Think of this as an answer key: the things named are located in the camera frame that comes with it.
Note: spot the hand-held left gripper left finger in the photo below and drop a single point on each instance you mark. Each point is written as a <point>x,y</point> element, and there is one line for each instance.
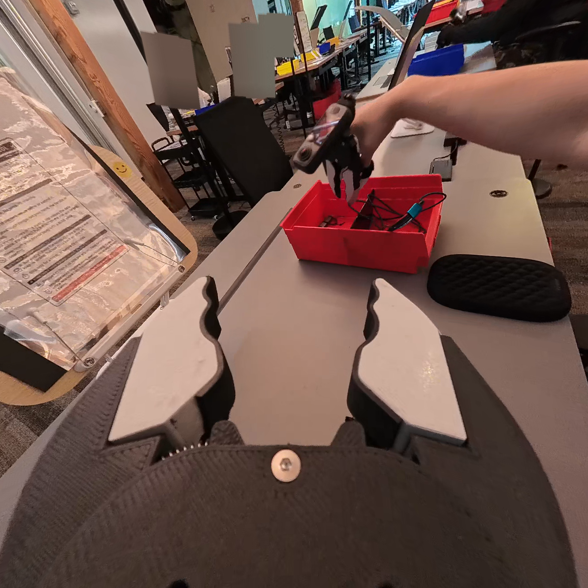
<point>170,367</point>

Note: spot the person's right hand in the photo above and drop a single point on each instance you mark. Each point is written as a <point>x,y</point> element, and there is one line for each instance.
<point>376,124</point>

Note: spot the wooden post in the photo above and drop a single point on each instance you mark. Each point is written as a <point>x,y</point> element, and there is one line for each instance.
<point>92,78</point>

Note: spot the small grey desk device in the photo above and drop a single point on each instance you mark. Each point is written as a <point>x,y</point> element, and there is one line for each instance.
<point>441,169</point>

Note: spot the red plastic bin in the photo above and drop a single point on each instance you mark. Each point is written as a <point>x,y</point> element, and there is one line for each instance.
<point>358,248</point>

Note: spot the yellow plastic bin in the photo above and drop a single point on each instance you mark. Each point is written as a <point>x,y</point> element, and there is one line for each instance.
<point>287,69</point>

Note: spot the black rounded object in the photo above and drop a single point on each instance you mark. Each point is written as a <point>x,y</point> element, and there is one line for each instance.
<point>500,287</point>

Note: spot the black bin divider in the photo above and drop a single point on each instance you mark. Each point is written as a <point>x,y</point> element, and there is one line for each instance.
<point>363,216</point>

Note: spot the red storage bin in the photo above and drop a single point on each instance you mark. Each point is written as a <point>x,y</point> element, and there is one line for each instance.
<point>441,9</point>
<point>328,101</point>

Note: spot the large blue plastic bin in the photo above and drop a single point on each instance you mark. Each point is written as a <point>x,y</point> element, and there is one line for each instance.
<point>436,59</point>

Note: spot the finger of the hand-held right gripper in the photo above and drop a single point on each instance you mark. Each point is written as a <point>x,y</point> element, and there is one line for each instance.
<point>353,183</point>
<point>335,177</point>

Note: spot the yellow smiley sticker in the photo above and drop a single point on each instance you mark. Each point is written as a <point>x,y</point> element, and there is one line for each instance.
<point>121,169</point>

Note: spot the black office chair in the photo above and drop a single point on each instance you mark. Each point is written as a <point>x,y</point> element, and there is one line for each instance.
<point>243,147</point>

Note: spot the printed instruction sheet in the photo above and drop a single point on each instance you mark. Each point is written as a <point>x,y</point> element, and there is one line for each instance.
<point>69,229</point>

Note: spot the black floor lamp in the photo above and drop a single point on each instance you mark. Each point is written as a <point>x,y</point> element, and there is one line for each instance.
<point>229,225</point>

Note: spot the person's right forearm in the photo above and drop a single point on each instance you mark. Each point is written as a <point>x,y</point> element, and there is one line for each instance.
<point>482,105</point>

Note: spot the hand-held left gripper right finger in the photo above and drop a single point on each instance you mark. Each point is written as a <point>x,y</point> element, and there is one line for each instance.
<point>409,367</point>

